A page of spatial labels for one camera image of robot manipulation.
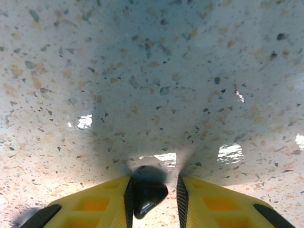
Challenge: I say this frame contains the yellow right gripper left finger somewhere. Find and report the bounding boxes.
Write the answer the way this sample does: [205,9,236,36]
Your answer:
[11,175,135,228]

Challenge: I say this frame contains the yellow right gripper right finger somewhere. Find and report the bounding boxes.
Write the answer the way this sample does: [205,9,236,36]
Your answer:
[176,175,295,228]

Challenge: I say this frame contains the black earbud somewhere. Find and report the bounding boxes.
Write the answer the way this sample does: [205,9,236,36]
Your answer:
[129,165,169,220]

